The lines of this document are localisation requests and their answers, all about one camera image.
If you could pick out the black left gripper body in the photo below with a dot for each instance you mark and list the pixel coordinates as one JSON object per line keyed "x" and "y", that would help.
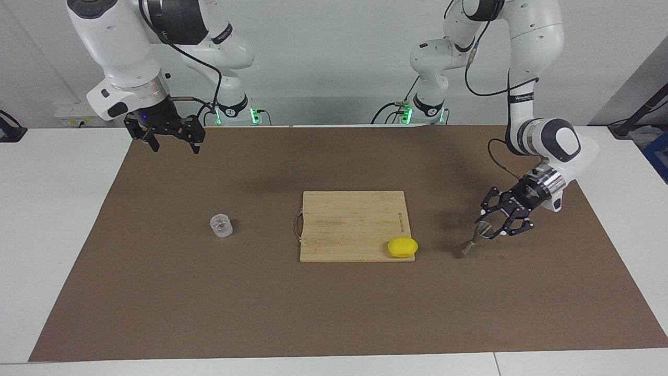
{"x": 528, "y": 194}

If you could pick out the brown table mat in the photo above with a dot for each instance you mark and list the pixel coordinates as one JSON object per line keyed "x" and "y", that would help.
{"x": 334, "y": 313}

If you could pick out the black clamp stand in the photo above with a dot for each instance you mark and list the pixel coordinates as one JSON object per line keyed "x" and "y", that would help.
{"x": 10, "y": 131}

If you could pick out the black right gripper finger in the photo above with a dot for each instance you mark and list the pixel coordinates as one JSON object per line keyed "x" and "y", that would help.
{"x": 195, "y": 133}
{"x": 143, "y": 130}

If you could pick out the yellow lemon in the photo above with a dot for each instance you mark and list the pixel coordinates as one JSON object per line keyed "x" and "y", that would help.
{"x": 403, "y": 247}

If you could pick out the blue box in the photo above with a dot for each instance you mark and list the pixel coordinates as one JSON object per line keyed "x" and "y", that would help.
{"x": 658, "y": 156}

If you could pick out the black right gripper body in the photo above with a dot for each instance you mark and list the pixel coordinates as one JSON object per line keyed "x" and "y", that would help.
{"x": 159, "y": 115}

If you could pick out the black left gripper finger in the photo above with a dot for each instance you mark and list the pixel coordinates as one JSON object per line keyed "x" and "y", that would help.
{"x": 519, "y": 224}
{"x": 496, "y": 201}

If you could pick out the black tripod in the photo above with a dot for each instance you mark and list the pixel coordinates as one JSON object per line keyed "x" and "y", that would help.
{"x": 634, "y": 121}

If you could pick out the stainless steel jigger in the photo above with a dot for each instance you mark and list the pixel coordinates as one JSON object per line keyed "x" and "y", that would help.
{"x": 483, "y": 228}

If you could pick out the white power strip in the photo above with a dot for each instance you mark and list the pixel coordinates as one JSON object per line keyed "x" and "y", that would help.
{"x": 70, "y": 112}

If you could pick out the small clear glass cup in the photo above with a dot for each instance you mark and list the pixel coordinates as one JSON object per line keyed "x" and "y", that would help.
{"x": 221, "y": 226}

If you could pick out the bamboo cutting board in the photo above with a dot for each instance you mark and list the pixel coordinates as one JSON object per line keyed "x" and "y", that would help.
{"x": 349, "y": 224}

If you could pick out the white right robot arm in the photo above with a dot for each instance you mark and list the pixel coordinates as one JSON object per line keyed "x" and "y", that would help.
{"x": 115, "y": 42}

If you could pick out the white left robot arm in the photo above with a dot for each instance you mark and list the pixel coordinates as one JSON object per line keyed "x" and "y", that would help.
{"x": 537, "y": 31}

